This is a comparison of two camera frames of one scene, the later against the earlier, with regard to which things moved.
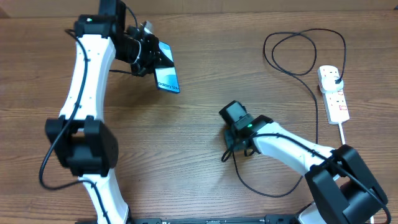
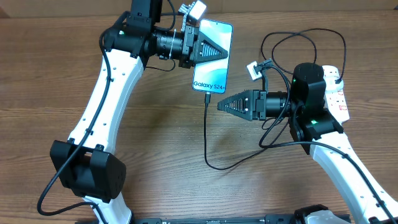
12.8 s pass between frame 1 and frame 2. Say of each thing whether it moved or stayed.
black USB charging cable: moved
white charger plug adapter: stayed
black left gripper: moved
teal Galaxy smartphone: moved
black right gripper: moved
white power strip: stayed
